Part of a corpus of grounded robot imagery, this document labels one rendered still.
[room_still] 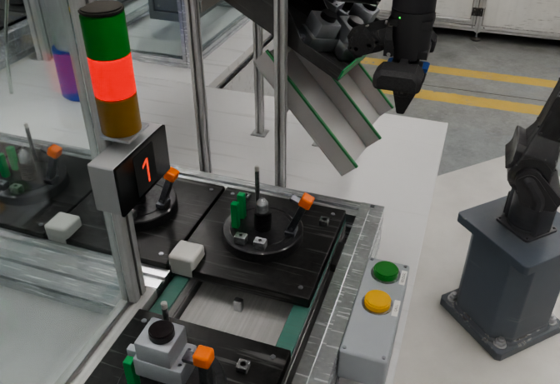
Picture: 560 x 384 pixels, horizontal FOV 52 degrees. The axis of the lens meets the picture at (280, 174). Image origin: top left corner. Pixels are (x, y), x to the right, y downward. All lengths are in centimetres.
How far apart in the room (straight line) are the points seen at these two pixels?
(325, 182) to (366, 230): 32
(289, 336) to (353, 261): 19
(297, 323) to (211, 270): 17
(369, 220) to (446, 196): 31
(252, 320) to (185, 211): 26
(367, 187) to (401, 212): 11
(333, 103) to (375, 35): 44
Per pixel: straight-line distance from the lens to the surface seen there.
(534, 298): 98
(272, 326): 93
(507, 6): 485
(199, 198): 111
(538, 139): 86
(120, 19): 68
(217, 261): 96
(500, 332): 101
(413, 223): 124
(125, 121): 72
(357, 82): 135
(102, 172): 72
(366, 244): 102
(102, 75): 70
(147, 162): 77
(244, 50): 209
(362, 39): 79
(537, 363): 104
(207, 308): 96
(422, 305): 107
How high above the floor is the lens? 161
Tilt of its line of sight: 33 degrees down
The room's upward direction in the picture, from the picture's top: straight up
